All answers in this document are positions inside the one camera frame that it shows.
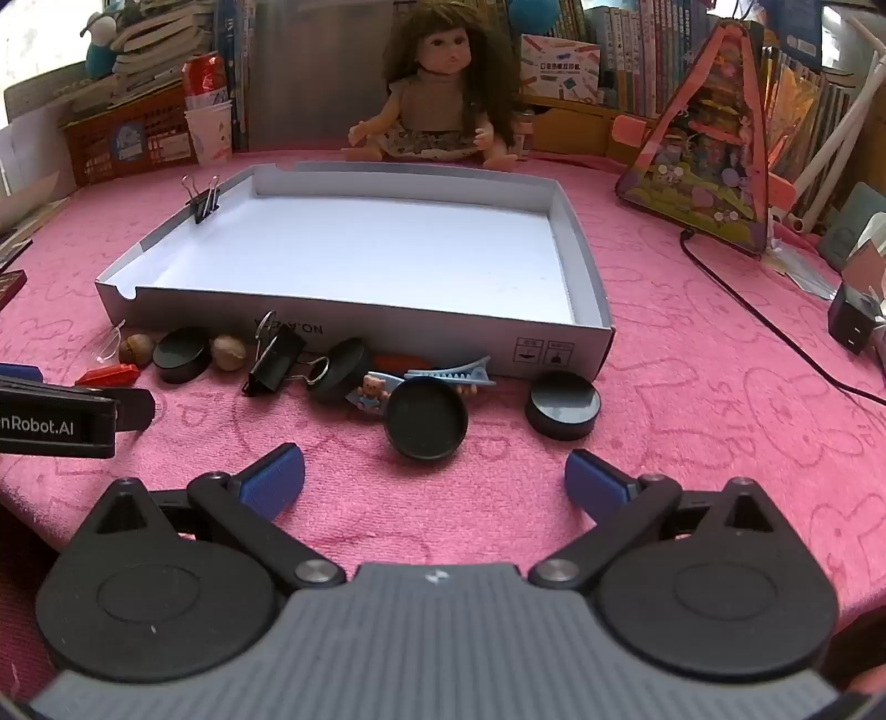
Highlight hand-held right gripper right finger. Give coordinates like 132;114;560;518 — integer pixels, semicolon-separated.
527;449;811;591

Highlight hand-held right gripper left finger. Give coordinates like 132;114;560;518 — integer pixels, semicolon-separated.
61;443;347;593

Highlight red hair clip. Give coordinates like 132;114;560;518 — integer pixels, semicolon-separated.
74;363;140;389

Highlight clear plastic hook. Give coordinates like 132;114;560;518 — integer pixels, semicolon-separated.
89;320;127;364

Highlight black round lid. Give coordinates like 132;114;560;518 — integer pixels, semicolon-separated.
384;379;470;464
152;327;213;385
306;337;373;406
524;370;600;440

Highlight light brown nut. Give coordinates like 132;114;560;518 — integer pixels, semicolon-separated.
209;334;248;373

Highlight large black binder clip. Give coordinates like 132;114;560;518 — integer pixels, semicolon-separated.
241;315;331;398

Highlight bear hair clip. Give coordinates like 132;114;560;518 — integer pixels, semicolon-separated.
346;372;399;416

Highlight orange hair clip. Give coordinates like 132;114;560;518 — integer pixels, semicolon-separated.
374;353;434;375

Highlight light blue hair clip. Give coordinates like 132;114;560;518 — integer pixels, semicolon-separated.
403;356;498;399

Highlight white cardboard box tray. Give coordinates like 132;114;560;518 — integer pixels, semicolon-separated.
95;162;614;383

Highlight pink bunny-print cloth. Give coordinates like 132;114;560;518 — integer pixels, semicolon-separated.
0;148;886;700

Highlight small black binder clip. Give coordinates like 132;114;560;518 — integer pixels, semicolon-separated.
182;174;223;224

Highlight orange plastic basket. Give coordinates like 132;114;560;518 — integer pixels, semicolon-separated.
59;86;198;188

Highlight white paper cup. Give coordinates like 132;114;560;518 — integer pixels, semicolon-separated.
184;100;234;166

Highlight clear plastic packet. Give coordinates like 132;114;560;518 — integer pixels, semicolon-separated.
765;242;842;302

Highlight black power adapter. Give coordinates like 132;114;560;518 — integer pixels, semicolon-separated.
827;284;886;356

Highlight red drink can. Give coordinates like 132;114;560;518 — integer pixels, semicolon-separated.
182;54;229;112

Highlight blue plush toy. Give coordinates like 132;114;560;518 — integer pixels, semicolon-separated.
83;10;119;80

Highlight pink triangular toy bag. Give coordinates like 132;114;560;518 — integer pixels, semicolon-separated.
615;17;797;259

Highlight blue upright booklets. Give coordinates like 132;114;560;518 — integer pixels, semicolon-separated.
214;0;250;153

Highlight yellow wooden shelf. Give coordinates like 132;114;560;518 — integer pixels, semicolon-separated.
516;93;666;166

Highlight stack of lying books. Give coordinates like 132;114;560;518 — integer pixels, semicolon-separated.
97;0;219;94

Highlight grey translucent storage box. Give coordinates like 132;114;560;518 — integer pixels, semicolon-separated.
239;0;423;152

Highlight white stand legs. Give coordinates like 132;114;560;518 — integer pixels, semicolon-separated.
785;17;886;233

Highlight colourful printed carton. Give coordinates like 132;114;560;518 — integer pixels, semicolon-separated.
521;33;602;106

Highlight long-haired baby doll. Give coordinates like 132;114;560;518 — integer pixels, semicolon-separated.
341;0;530;171

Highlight row of upright books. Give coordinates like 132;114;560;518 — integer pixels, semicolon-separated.
554;0;859;122

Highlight black cable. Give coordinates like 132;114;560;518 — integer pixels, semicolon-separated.
679;228;886;409

